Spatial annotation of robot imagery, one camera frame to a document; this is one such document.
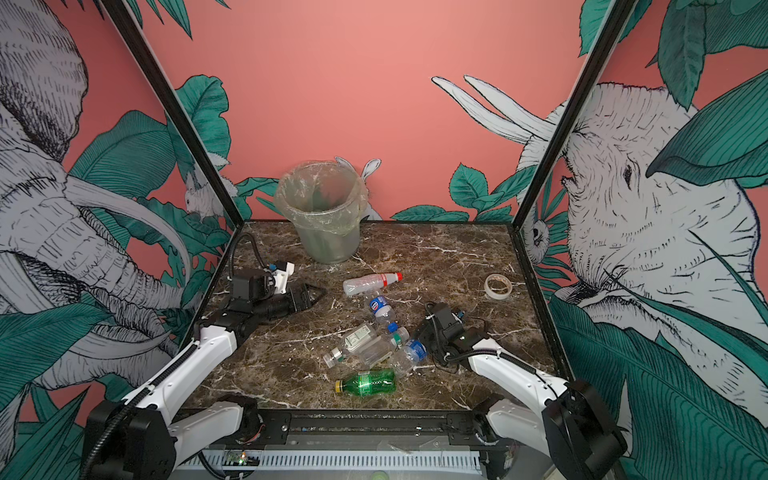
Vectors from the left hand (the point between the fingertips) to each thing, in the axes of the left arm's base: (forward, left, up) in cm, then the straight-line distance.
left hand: (317, 292), depth 80 cm
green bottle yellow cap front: (-21, -15, -12) cm, 28 cm away
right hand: (-8, -27, -12) cm, 30 cm away
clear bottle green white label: (-10, -13, -15) cm, 22 cm away
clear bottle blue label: (-13, -26, -12) cm, 32 cm away
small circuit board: (-35, +18, -17) cm, 43 cm away
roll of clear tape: (+7, -56, -17) cm, 59 cm away
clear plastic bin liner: (+47, +5, -7) cm, 48 cm away
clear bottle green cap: (-8, -22, -14) cm, 27 cm away
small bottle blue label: (+1, -18, -15) cm, 23 cm away
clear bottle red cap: (+11, -12, -13) cm, 21 cm away
